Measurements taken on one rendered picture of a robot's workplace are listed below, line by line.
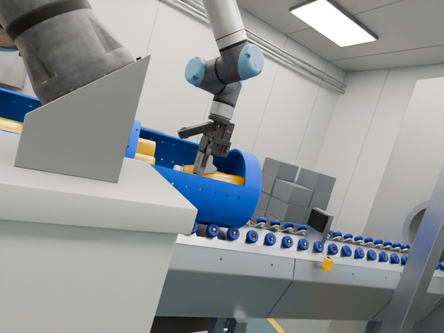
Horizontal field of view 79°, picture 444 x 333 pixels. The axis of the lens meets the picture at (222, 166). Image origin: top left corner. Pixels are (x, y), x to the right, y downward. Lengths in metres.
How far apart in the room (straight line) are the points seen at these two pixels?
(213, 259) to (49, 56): 0.71
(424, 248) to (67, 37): 1.11
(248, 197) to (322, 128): 5.52
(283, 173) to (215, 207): 3.36
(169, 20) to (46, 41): 4.17
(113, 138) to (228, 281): 0.70
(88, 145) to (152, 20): 4.14
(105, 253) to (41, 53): 0.27
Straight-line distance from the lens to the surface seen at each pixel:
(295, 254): 1.09
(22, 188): 0.34
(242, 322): 1.16
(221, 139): 0.86
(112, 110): 0.40
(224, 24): 0.70
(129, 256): 0.40
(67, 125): 0.40
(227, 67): 0.72
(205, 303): 1.05
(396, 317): 1.20
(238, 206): 0.86
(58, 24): 0.44
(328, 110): 6.40
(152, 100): 4.35
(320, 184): 4.17
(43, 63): 0.44
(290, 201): 3.84
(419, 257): 1.15
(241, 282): 1.00
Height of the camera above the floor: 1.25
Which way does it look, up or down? 5 degrees down
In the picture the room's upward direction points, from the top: 17 degrees clockwise
